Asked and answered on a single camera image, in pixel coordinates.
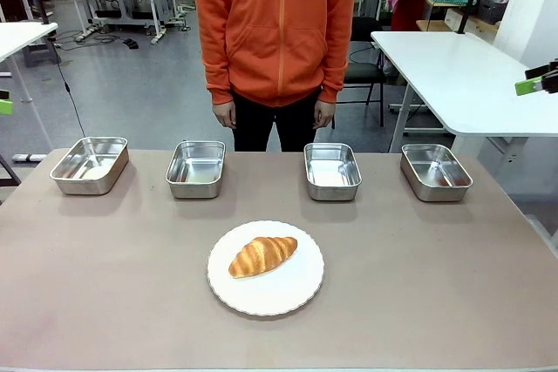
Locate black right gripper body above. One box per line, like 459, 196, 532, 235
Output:
540, 67, 558, 96

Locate person right forearm orange sleeve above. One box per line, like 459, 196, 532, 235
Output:
204, 27, 236, 106

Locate person left forearm orange sleeve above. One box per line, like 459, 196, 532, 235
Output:
315, 27, 350, 105

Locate stainless steel rectangular container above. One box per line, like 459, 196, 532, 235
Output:
399, 143, 474, 204
49, 136, 131, 197
165, 140, 227, 200
303, 142, 364, 203

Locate golden croissant bread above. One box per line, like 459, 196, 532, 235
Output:
228, 235, 299, 281

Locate person left hand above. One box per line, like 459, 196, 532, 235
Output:
313, 99, 337, 131

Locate person right hand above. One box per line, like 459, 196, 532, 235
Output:
212, 100, 237, 131

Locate small white side table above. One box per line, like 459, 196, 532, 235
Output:
0, 21, 59, 151

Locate large white side table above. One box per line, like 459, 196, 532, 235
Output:
370, 30, 558, 153

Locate grey plastic crate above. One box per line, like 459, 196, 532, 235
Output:
478, 0, 510, 25

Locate wooden shelf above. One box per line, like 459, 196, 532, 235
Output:
415, 0, 500, 40

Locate red garment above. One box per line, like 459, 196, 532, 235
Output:
390, 0, 432, 32

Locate black folding chair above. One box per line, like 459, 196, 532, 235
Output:
330, 16, 388, 129

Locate black trousers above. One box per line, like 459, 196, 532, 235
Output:
230, 88, 322, 153

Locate person torso orange hoodie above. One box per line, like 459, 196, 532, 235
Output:
194, 0, 361, 108

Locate white scalloped plate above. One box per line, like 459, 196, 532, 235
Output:
206, 220, 325, 317

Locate thin black floor cable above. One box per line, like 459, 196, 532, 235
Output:
51, 38, 87, 139

